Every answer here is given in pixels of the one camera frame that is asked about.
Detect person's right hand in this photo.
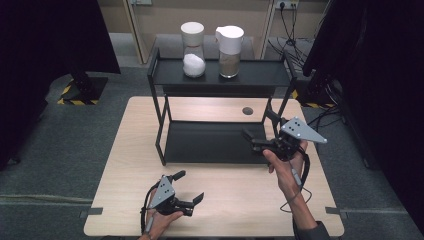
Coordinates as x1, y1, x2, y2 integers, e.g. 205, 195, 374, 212
262, 140, 309, 201

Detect white wall socket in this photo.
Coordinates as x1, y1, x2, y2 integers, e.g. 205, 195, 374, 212
274, 0, 300, 10

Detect black floor cables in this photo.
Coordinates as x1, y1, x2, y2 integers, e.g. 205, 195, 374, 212
306, 105, 345, 153

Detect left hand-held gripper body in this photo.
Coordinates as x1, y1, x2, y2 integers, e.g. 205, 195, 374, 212
148, 175, 195, 217

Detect glass salt jar white lid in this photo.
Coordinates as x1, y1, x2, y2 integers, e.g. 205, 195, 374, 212
180, 21, 207, 79

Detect light wooden frame partition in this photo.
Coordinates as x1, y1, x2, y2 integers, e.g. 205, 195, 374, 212
121, 0, 278, 65

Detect black metal two-tier shelf rack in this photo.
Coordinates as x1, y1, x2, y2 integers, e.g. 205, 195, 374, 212
147, 47, 299, 167

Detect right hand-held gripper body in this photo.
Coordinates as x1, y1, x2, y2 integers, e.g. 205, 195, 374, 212
251, 116, 329, 163

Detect person's left hand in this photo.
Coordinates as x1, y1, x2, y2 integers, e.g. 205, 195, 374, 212
139, 190, 185, 240

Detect black plugged power cables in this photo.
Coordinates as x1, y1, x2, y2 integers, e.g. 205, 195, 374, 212
267, 3, 317, 70

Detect right hand-held gripper cable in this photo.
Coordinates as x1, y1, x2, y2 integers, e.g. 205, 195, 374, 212
279, 148, 313, 214

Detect grey floor tape strip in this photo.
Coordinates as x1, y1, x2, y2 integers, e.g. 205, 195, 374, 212
325, 206, 348, 220
79, 206, 104, 219

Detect left hand-held gripper cable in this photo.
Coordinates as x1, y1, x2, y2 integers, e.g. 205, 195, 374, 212
139, 180, 162, 235

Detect hand-held gripper cable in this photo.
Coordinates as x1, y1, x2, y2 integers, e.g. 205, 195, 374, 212
279, 148, 313, 214
139, 180, 162, 235

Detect black curtain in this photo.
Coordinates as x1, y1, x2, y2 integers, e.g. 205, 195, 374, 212
301, 0, 424, 235
0, 0, 122, 172

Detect black stand base striped tape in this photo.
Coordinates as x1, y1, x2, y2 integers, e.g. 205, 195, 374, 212
291, 77, 336, 109
56, 70, 110, 107

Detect glass brown spice jar white lid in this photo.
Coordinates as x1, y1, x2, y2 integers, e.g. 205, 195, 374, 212
214, 25, 245, 80

